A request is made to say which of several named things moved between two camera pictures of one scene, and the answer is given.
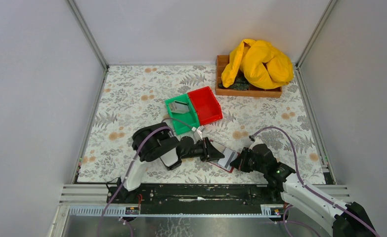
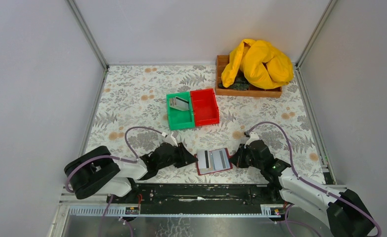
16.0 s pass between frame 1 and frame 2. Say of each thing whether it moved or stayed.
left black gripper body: moved
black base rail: stayed
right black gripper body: stayed
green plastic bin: moved
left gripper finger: moved
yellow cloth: stayed
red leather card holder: moved
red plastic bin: stayed
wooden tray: stayed
